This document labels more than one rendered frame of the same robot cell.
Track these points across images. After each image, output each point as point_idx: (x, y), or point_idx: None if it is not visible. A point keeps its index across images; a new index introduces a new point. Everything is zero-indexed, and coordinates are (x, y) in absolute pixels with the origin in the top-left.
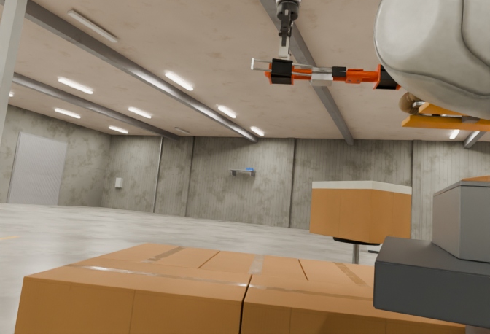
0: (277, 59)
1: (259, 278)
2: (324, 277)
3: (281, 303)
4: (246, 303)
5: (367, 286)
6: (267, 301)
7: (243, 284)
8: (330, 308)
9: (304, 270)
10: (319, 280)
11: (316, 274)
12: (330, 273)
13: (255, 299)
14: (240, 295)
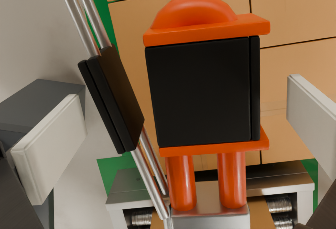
0: (88, 86)
1: None
2: (288, 67)
3: (124, 36)
4: (108, 7)
5: (260, 113)
6: (121, 23)
7: None
8: (132, 76)
9: (328, 39)
10: (262, 62)
11: (305, 58)
12: (331, 75)
13: (121, 12)
14: None
